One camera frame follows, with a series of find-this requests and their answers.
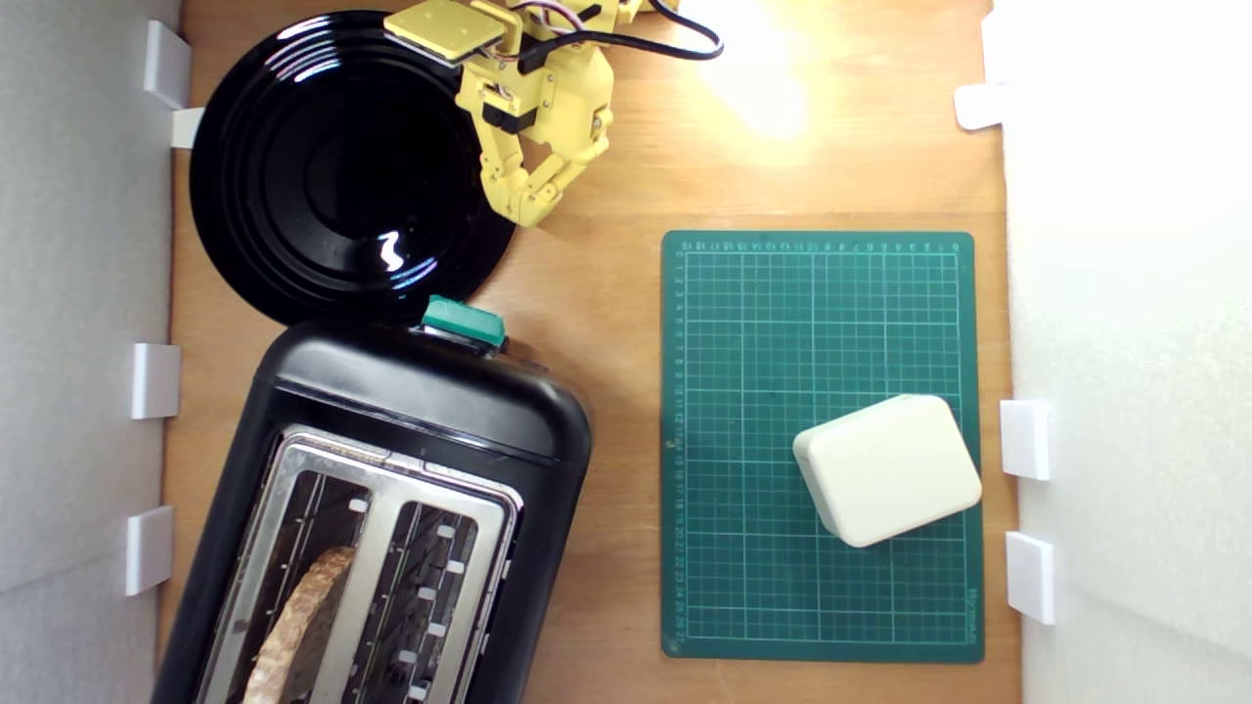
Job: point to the green toaster lever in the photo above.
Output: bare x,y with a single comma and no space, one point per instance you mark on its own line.
465,321

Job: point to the black two-slot toaster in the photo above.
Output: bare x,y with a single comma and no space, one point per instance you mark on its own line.
430,401

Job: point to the black round plate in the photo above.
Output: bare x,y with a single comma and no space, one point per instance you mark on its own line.
323,196

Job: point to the green cutting mat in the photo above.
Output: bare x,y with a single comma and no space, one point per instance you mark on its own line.
743,342

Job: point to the white rounded block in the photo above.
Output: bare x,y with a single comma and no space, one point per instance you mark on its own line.
885,469

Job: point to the brown bread slice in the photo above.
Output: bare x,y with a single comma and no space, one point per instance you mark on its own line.
293,626

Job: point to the yellow flat camera housing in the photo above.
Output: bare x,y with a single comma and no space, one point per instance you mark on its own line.
442,29

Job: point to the white wall clip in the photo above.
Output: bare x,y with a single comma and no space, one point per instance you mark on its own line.
149,550
186,127
1024,439
164,64
1030,577
155,381
978,106

